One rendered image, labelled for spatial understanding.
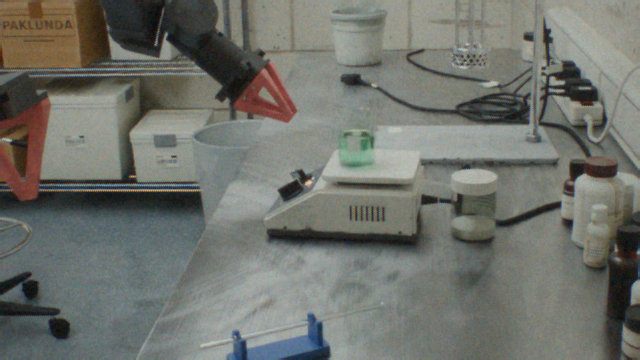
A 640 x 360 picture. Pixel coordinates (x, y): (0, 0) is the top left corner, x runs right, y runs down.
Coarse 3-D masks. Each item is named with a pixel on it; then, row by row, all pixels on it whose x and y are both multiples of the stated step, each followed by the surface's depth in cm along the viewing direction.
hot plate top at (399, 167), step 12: (336, 156) 126; (384, 156) 125; (396, 156) 125; (408, 156) 125; (420, 156) 125; (336, 168) 121; (372, 168) 120; (384, 168) 120; (396, 168) 120; (408, 168) 120; (324, 180) 119; (336, 180) 118; (348, 180) 118; (360, 180) 117; (372, 180) 117; (384, 180) 117; (396, 180) 116; (408, 180) 116
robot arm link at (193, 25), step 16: (176, 0) 118; (192, 0) 119; (208, 0) 119; (176, 16) 118; (192, 16) 118; (208, 16) 119; (160, 32) 122; (176, 32) 121; (192, 32) 118; (208, 32) 119; (128, 48) 126; (144, 48) 125; (160, 48) 125
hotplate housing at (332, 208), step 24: (312, 192) 119; (336, 192) 118; (360, 192) 118; (384, 192) 117; (408, 192) 117; (288, 216) 120; (312, 216) 120; (336, 216) 119; (360, 216) 118; (384, 216) 118; (408, 216) 117; (408, 240) 119
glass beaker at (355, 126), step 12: (348, 108) 122; (360, 108) 122; (348, 120) 118; (360, 120) 117; (372, 120) 119; (348, 132) 118; (360, 132) 118; (372, 132) 119; (348, 144) 119; (360, 144) 119; (372, 144) 120; (348, 156) 119; (360, 156) 119; (372, 156) 120; (348, 168) 120; (360, 168) 120
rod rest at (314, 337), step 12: (312, 312) 93; (300, 336) 94; (312, 336) 93; (240, 348) 88; (252, 348) 92; (264, 348) 92; (276, 348) 92; (288, 348) 92; (300, 348) 92; (312, 348) 91; (324, 348) 92
